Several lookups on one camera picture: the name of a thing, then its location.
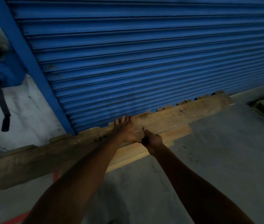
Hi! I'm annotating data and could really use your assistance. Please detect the person's right hand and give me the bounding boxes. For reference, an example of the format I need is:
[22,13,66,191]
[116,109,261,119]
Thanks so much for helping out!
[142,128,164,156]

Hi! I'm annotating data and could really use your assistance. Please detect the person's left hand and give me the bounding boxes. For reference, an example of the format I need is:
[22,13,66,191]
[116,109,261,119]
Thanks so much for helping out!
[112,115,144,144]

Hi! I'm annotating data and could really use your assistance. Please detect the person's right forearm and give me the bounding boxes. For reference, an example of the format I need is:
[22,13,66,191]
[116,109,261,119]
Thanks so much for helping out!
[150,144,255,224]

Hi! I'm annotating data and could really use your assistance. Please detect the person's left forearm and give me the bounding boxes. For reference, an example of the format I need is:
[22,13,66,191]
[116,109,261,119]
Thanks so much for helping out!
[22,135,125,224]

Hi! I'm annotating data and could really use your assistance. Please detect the blue roller shutter door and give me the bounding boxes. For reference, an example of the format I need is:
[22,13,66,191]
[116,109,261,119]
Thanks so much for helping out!
[5,0,264,133]

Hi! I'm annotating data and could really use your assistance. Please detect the blue shutter crank gearbox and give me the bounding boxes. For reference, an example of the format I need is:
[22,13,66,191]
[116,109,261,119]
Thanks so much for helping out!
[0,53,26,88]

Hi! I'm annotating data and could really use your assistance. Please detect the red floor tape line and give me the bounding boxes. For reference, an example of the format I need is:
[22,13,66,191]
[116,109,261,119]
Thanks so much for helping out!
[2,171,61,224]

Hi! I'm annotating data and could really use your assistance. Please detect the blue shutter guide rail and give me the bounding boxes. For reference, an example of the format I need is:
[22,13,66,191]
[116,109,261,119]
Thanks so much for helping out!
[0,0,75,136]

